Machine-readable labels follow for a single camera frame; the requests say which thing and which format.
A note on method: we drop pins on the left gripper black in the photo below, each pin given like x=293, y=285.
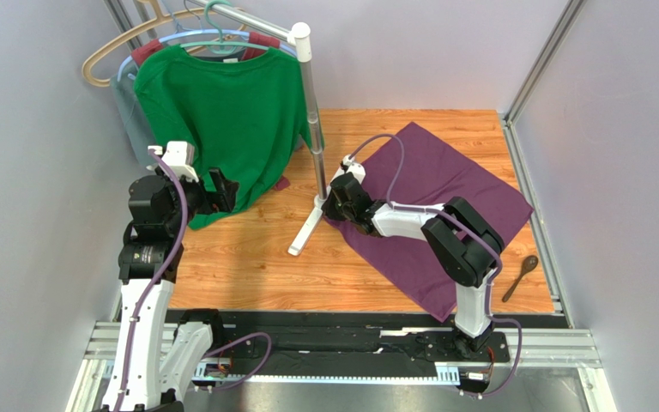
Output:
x=223, y=198

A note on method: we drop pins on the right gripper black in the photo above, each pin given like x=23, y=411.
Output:
x=337, y=200

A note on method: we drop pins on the purple cloth napkin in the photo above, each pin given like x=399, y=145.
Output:
x=419, y=168

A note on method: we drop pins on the brown wooden spoon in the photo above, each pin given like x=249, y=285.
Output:
x=529, y=264

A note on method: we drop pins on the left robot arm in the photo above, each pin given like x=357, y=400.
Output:
x=144, y=377

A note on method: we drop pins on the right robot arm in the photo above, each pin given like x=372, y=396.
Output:
x=466, y=246

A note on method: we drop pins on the green t-shirt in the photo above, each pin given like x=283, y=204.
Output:
x=244, y=117

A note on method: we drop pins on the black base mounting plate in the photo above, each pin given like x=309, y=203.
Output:
x=364, y=348

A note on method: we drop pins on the grey garment on rack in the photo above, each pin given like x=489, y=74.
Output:
x=135, y=122

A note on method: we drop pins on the teal clothes hanger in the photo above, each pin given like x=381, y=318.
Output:
x=220, y=45

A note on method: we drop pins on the wooden clothes hanger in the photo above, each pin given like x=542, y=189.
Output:
x=153, y=14

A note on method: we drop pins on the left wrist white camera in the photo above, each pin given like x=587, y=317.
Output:
x=178, y=156

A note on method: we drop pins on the aluminium frame rail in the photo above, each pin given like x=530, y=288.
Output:
x=523, y=142

